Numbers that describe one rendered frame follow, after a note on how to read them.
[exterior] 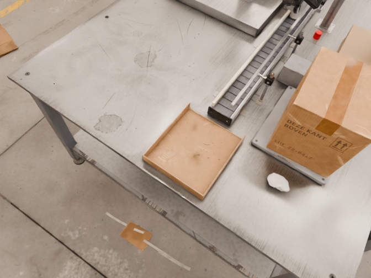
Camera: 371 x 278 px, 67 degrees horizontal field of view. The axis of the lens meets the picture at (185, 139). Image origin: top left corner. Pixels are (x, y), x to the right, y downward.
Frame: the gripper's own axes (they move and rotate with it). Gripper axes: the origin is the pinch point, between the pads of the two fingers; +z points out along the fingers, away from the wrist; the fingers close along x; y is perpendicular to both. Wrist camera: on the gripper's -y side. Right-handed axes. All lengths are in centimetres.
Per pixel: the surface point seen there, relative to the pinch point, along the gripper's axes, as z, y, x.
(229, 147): -31, -10, 74
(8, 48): 49, 203, 98
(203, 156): -36, -4, 82
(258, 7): 4.1, 19.6, 3.6
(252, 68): -16.4, 1.7, 39.2
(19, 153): 20, 116, 151
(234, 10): -0.9, 28.2, 12.3
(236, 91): -24, 1, 53
